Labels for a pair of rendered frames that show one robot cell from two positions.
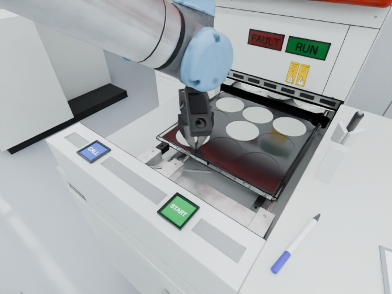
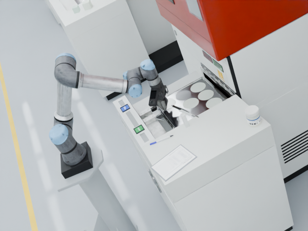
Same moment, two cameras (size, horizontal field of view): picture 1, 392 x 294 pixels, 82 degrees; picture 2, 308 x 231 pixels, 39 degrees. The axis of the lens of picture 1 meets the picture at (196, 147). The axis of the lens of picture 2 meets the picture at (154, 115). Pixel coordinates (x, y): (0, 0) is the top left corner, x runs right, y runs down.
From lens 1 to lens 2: 2.22 m
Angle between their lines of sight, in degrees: 35
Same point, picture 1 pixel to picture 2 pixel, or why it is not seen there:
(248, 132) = (192, 104)
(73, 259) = (133, 175)
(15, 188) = (108, 126)
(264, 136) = (197, 107)
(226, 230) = (147, 135)
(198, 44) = (129, 90)
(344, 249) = (171, 143)
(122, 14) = (114, 88)
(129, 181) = (131, 119)
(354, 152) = (209, 118)
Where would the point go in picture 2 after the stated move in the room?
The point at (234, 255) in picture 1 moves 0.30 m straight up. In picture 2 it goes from (145, 141) to (126, 101)
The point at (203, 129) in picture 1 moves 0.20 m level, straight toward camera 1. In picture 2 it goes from (152, 104) to (134, 127)
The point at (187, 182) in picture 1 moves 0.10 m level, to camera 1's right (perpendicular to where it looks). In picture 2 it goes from (155, 123) to (169, 125)
